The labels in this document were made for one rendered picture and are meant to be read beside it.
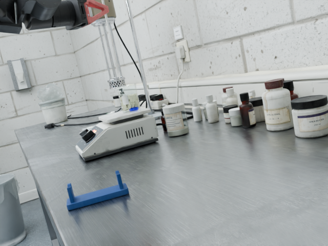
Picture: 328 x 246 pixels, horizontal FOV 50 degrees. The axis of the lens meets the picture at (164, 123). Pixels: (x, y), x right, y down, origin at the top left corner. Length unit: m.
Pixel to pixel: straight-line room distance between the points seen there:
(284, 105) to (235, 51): 0.42
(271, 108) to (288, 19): 0.28
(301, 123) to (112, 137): 0.44
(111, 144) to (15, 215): 1.73
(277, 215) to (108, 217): 0.23
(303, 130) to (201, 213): 0.33
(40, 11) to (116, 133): 0.32
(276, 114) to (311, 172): 0.27
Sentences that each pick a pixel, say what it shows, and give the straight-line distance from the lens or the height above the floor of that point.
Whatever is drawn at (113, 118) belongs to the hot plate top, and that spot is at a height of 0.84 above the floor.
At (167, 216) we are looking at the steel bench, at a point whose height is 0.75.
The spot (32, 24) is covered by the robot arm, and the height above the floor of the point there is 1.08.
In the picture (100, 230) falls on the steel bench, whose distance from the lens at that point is 0.49.
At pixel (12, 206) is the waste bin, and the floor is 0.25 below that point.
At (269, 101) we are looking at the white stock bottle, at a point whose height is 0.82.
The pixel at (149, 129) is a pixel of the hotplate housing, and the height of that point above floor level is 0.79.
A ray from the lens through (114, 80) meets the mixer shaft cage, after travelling 1.32.
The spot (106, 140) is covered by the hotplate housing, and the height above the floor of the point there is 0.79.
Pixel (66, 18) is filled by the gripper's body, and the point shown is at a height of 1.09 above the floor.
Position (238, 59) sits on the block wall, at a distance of 1.17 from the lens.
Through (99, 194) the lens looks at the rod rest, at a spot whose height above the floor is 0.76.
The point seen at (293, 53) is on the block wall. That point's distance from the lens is 1.00.
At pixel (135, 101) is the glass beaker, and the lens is 0.91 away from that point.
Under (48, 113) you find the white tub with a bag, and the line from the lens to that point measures 1.95.
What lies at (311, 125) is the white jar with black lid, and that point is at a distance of 0.72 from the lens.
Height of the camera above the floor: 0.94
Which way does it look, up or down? 9 degrees down
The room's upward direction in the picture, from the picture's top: 12 degrees counter-clockwise
